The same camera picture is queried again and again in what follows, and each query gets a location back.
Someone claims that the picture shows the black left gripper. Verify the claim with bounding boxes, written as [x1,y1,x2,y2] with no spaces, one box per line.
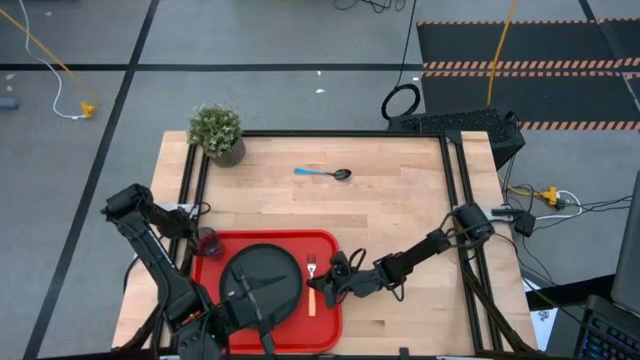
[219,266,289,356]

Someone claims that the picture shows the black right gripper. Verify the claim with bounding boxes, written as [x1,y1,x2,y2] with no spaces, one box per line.
[306,268,390,309]

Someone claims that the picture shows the fork with cream handle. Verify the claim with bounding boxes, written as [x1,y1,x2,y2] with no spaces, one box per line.
[305,252,318,318]

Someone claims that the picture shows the black round plate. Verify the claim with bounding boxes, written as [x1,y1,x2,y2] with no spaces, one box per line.
[218,243,304,332]

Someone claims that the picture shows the red plastic tray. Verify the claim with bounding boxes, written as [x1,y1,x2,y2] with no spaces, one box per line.
[191,229,345,355]

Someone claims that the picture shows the dark translucent cup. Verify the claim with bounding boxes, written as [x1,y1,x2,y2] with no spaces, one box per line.
[192,226,227,262]

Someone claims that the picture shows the spoon with blue handle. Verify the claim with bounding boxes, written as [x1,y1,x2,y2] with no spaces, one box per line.
[293,167,353,182]

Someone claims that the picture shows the green plant in striped pot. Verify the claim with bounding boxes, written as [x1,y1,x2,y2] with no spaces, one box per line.
[186,103,247,169]

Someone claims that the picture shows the black power adapter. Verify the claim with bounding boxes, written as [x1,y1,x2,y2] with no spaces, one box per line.
[513,211,538,238]

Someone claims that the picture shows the white paper sheet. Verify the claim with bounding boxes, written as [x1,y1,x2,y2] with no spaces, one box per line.
[522,277,560,352]

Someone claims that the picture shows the black keyboard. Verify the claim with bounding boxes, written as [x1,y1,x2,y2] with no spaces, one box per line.
[573,294,640,360]

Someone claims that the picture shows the black monitor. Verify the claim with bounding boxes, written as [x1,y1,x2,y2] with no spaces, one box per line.
[611,169,640,317]

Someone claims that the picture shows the black hazard-striped floor mat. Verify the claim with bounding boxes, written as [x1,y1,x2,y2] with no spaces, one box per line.
[416,18,640,133]

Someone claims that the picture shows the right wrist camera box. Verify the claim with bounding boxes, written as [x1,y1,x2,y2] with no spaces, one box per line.
[328,249,352,277]

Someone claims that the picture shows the black aluminium table frame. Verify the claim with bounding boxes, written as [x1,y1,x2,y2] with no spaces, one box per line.
[169,129,540,357]

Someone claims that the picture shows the yellow hanging cable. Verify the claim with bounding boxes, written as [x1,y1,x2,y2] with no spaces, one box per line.
[0,8,97,120]
[486,0,519,109]

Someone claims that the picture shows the black hanging cable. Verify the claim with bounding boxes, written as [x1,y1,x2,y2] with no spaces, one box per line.
[379,0,423,121]

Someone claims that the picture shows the white cable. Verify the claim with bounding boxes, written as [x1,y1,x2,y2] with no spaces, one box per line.
[17,0,87,121]

